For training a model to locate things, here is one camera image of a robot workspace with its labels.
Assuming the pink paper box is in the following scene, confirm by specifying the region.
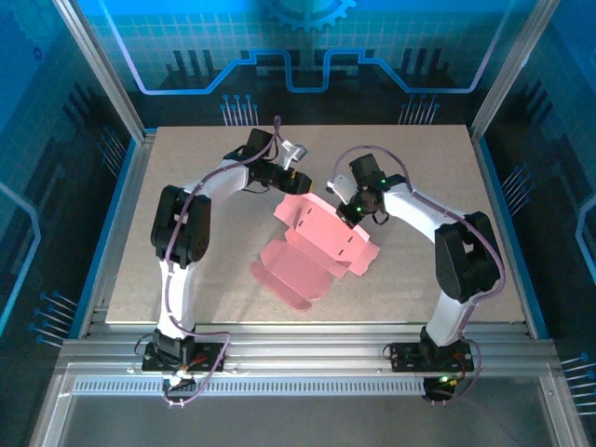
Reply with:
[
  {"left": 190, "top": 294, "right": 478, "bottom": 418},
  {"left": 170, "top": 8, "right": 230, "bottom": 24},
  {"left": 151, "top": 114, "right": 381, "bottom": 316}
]
[{"left": 249, "top": 193, "right": 381, "bottom": 312}]

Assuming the blue table edge strip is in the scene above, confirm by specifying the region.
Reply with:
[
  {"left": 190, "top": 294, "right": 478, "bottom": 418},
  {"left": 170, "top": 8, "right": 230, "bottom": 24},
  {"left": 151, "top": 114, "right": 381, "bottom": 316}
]
[
  {"left": 474, "top": 134, "right": 550, "bottom": 340},
  {"left": 68, "top": 137, "right": 141, "bottom": 339}
]

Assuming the black round connector with LEDs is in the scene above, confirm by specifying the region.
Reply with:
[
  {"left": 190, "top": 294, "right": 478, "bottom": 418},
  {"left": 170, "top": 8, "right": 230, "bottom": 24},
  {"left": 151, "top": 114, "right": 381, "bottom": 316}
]
[{"left": 420, "top": 375, "right": 462, "bottom": 407}]

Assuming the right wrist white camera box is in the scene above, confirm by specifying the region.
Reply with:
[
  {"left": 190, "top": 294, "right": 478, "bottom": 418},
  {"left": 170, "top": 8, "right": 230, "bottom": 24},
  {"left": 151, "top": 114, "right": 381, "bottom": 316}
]
[{"left": 325, "top": 172, "right": 359, "bottom": 205}]

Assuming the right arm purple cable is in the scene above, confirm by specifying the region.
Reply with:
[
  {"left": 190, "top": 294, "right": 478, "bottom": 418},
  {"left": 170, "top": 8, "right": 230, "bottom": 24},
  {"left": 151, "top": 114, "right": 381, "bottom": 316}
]
[{"left": 332, "top": 145, "right": 508, "bottom": 407}]

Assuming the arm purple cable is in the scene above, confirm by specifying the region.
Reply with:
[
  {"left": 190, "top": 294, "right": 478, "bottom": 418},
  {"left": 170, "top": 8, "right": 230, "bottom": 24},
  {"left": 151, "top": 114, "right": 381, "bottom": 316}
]
[
  {"left": 332, "top": 145, "right": 508, "bottom": 407},
  {"left": 133, "top": 115, "right": 283, "bottom": 409}
]

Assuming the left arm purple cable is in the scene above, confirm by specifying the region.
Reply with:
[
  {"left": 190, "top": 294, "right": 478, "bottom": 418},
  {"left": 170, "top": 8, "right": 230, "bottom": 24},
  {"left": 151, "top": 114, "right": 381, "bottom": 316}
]
[{"left": 133, "top": 115, "right": 283, "bottom": 409}]

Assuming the long aluminium frame rail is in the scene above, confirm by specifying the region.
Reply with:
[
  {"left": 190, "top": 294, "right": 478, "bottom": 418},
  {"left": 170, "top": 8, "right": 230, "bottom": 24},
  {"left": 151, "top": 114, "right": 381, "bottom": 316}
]
[{"left": 58, "top": 320, "right": 562, "bottom": 379}]

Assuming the short aluminium side rail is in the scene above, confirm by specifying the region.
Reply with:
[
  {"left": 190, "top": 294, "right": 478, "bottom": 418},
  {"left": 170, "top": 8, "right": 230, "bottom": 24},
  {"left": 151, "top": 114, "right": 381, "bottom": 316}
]
[{"left": 77, "top": 129, "right": 157, "bottom": 339}]

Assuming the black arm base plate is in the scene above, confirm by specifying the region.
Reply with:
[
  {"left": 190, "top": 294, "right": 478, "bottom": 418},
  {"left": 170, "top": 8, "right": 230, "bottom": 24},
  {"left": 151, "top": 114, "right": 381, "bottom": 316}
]
[
  {"left": 387, "top": 341, "right": 476, "bottom": 373},
  {"left": 141, "top": 341, "right": 228, "bottom": 373}
]

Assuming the grey slotted cable duct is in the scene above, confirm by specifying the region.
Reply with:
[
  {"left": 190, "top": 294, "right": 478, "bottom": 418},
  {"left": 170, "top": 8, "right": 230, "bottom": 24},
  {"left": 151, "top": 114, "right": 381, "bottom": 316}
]
[{"left": 73, "top": 379, "right": 428, "bottom": 398}]

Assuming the aluminium corner post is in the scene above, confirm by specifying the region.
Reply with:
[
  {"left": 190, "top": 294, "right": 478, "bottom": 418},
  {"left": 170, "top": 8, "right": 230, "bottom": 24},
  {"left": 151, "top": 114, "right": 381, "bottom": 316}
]
[
  {"left": 51, "top": 0, "right": 157, "bottom": 143},
  {"left": 468, "top": 0, "right": 562, "bottom": 141}
]

